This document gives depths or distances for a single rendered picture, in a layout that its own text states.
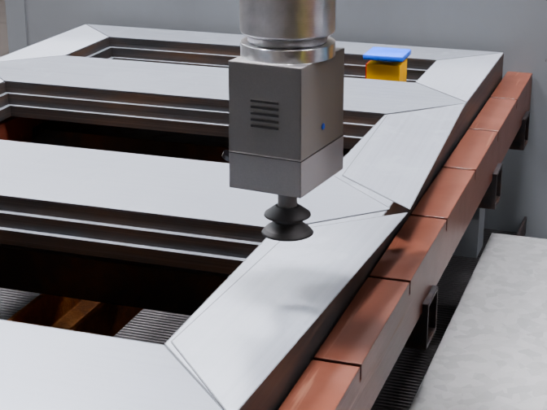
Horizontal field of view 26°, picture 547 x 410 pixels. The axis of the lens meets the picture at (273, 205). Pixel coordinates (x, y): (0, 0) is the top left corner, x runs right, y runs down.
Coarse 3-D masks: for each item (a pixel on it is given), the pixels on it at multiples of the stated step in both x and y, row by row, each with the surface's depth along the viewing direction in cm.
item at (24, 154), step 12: (0, 144) 140; (12, 144) 140; (24, 144) 140; (36, 144) 140; (0, 156) 136; (12, 156) 136; (24, 156) 136; (36, 156) 136; (0, 168) 131; (12, 168) 131; (24, 168) 131; (0, 180) 127
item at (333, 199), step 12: (336, 180) 127; (312, 192) 124; (324, 192) 124; (336, 192) 124; (348, 192) 124; (360, 192) 124; (300, 204) 120; (312, 204) 120; (324, 204) 120; (336, 204) 120; (348, 204) 120; (360, 204) 120; (312, 216) 117; (324, 216) 117; (336, 216) 117; (348, 216) 117
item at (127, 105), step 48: (96, 48) 196; (144, 48) 199; (192, 48) 196; (0, 96) 168; (48, 96) 168; (96, 96) 166; (144, 96) 164; (480, 96) 170; (0, 240) 123; (48, 240) 121; (96, 240) 119; (144, 240) 118; (192, 240) 116; (240, 240) 115; (288, 384) 91
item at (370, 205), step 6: (366, 198) 122; (372, 198) 122; (366, 204) 120; (372, 204) 120; (378, 204) 120; (360, 210) 118; (366, 210) 118; (372, 210) 118; (378, 210) 118; (384, 210) 118
